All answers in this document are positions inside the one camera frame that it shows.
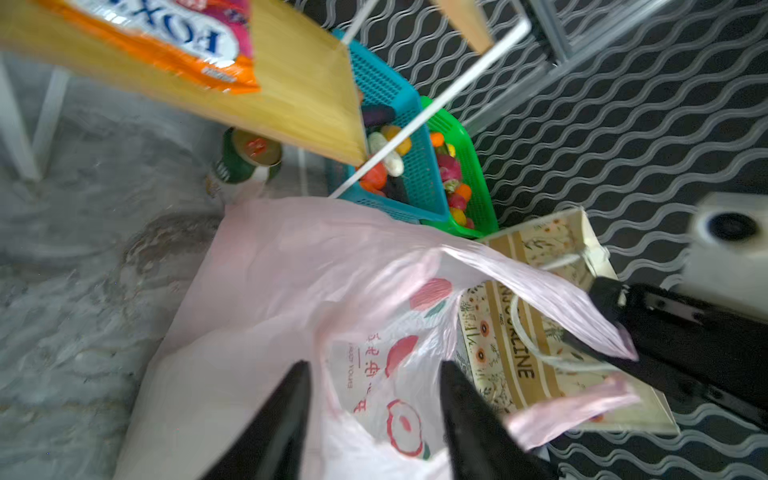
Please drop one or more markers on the red Fox's candy bag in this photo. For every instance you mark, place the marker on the red Fox's candy bag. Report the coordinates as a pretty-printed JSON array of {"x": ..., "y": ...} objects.
[{"x": 206, "y": 42}]

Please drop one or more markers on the cream canvas tote bag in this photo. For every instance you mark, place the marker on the cream canvas tote bag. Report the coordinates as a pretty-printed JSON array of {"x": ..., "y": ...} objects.
[{"x": 517, "y": 355}]

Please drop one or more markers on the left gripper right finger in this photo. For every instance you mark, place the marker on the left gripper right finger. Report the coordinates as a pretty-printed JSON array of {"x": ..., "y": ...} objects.
[{"x": 479, "y": 445}]

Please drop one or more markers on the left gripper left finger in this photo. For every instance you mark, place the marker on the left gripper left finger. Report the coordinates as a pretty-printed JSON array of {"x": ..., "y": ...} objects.
[{"x": 272, "y": 445}]

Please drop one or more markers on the green plastic basket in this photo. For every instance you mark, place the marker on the green plastic basket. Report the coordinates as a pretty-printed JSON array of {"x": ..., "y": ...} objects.
[{"x": 471, "y": 214}]

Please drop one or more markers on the green glass bottle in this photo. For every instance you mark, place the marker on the green glass bottle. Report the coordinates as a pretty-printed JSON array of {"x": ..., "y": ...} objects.
[{"x": 248, "y": 162}]

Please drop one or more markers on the pink plastic bag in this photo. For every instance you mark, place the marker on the pink plastic bag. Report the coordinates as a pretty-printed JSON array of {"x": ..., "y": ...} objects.
[{"x": 368, "y": 302}]

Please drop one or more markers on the white wooden two-tier shelf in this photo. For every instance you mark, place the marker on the white wooden two-tier shelf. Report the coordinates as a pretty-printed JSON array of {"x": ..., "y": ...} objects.
[{"x": 260, "y": 66}]

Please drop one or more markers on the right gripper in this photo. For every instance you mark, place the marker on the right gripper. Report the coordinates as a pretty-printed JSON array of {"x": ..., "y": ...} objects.
[{"x": 687, "y": 348}]

